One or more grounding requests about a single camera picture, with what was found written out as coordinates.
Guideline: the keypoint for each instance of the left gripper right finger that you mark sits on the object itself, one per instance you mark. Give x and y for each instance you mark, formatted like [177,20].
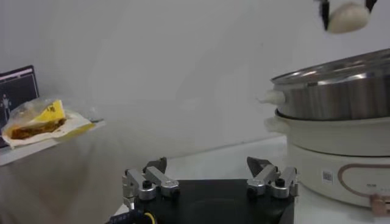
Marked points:
[263,179]

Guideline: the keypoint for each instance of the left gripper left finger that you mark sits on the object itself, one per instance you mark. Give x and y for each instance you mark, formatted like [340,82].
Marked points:
[161,180]

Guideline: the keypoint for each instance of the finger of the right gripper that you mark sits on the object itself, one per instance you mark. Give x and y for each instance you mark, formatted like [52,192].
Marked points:
[370,3]
[324,12]

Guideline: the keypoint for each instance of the white steamed baozi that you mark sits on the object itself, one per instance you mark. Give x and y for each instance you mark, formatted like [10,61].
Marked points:
[347,18]

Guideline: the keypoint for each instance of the stainless steel steamer basket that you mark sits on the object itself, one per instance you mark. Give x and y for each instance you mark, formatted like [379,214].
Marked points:
[335,100]

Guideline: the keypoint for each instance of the white electric cooker pot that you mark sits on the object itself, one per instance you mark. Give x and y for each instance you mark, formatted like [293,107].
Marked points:
[320,143]

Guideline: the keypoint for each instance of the plastic bag with yellow wrapper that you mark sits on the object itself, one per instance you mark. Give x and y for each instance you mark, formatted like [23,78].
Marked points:
[39,121]

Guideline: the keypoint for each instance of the black monitor screen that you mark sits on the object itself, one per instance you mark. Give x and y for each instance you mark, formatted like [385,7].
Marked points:
[18,88]

